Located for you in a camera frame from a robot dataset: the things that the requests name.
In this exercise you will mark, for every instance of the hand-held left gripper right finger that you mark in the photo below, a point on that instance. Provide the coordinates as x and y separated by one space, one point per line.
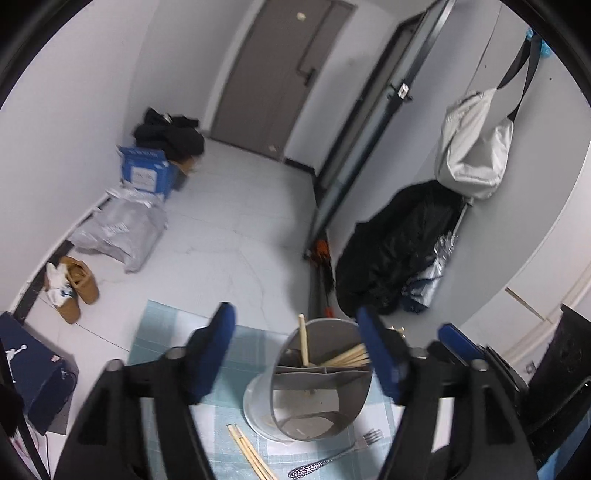
381 355

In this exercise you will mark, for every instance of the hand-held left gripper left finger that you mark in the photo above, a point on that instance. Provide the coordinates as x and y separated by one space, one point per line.
214 350

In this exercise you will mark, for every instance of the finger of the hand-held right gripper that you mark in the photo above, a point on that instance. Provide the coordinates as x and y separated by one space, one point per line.
457 341

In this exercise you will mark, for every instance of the wooden chopstick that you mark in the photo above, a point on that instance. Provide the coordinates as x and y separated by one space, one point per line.
244 454
346 354
355 362
258 454

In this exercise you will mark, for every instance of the metal utensil holder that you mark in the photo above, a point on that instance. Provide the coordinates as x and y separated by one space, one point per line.
318 383

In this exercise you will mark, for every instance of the white shoulder bag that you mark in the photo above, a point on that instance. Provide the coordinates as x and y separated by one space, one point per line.
471 152

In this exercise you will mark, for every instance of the light blue checked placemat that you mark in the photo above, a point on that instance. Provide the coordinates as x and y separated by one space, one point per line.
171 332

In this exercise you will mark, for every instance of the silver blue umbrella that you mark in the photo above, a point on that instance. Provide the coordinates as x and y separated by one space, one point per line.
431 277

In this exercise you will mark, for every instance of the black jacket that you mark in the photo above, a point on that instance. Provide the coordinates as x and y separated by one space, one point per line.
392 249

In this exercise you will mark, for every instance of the orange and black tool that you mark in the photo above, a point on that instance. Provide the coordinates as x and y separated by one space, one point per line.
321 258

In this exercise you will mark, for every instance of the brown boot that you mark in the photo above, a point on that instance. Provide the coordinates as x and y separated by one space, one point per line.
85 281
69 310

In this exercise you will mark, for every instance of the grey plastic bag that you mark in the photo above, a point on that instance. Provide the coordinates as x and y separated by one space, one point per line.
124 230

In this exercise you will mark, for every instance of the navy box with white logo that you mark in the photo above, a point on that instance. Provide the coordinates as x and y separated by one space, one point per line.
32 369

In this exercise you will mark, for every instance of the brown cardboard box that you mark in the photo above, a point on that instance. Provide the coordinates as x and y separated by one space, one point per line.
187 165

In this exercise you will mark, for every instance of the blue cardboard box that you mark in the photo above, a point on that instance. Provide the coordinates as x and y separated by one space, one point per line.
143 173

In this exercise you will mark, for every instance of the pile of black clothes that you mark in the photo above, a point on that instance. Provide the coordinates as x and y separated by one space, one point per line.
171 136

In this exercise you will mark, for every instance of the black framed glass door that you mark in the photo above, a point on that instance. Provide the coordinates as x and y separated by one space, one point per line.
369 124

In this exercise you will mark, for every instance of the brown door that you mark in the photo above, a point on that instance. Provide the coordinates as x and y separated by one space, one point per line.
272 74

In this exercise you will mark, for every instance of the blue fluffy item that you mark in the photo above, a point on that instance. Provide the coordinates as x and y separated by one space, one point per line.
541 44

